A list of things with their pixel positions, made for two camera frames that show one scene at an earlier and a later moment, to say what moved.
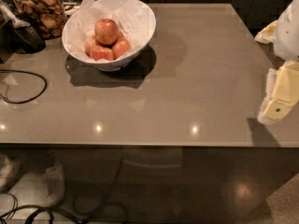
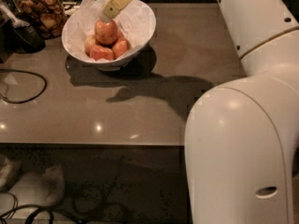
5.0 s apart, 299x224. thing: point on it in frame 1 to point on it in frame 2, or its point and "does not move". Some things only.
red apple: x=106 y=31 does not move
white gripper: x=288 y=32 to x=117 y=1
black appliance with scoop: x=17 y=35 does not move
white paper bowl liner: x=134 y=19 does not move
